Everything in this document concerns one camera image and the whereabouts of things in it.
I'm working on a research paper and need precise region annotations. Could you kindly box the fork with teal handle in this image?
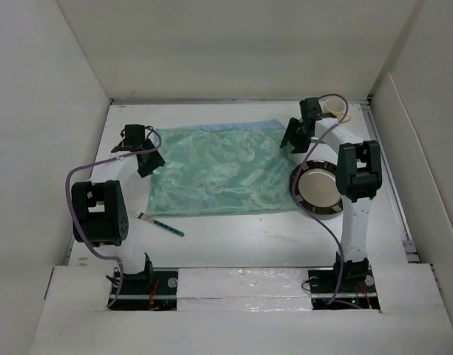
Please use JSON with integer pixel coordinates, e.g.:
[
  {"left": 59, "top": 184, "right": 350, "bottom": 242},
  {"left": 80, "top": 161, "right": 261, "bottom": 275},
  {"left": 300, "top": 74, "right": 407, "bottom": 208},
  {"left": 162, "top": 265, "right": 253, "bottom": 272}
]
[{"left": 132, "top": 210, "right": 185, "bottom": 237}]

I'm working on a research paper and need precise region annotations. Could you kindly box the yellow cup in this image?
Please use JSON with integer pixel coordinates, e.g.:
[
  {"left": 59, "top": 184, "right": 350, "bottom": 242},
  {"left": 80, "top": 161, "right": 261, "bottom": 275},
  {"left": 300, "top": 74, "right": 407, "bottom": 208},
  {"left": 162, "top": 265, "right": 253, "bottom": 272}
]
[{"left": 323, "top": 97, "right": 352, "bottom": 123}]

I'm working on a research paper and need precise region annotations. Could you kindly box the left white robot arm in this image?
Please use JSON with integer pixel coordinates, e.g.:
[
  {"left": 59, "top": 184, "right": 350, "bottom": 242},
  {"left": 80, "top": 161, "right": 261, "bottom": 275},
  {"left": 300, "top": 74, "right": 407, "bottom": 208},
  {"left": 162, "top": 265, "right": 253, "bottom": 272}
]
[{"left": 64, "top": 124, "right": 165, "bottom": 274}]

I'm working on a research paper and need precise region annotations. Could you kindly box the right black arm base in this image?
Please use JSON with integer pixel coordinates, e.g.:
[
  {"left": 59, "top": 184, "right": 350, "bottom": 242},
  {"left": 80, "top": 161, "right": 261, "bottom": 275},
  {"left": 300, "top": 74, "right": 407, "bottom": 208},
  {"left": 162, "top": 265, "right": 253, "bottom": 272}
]
[{"left": 301, "top": 256, "right": 380, "bottom": 311}]

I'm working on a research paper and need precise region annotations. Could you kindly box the green patterned cloth napkin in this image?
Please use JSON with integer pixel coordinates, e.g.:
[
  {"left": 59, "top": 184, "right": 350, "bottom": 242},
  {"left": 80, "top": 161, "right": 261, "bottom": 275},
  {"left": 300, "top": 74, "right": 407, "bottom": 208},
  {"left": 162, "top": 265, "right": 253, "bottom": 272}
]
[{"left": 147, "top": 119, "right": 296, "bottom": 217}]

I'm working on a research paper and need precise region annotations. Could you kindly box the dark rimmed cream plate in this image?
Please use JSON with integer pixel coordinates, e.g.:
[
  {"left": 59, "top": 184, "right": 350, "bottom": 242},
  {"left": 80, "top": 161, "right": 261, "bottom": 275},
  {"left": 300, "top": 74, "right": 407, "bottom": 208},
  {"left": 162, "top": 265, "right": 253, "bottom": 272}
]
[{"left": 289, "top": 160, "right": 343, "bottom": 216}]

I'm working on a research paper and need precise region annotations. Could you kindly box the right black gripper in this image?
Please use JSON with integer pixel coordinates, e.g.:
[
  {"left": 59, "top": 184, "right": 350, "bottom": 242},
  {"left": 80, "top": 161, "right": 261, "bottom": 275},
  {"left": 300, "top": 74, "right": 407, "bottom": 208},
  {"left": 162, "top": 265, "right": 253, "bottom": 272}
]
[{"left": 281, "top": 117, "right": 312, "bottom": 154}]

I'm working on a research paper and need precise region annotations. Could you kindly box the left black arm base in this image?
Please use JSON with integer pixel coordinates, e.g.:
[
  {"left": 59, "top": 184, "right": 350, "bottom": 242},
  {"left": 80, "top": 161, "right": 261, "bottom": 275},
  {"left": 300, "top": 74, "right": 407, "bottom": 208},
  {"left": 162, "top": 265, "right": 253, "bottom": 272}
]
[{"left": 106, "top": 254, "right": 179, "bottom": 311}]

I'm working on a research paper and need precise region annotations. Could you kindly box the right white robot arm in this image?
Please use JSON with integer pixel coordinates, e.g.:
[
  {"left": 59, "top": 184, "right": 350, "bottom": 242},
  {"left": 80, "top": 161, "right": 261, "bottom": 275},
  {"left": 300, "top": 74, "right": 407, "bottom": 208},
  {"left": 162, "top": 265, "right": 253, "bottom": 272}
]
[{"left": 280, "top": 97, "right": 382, "bottom": 263}]

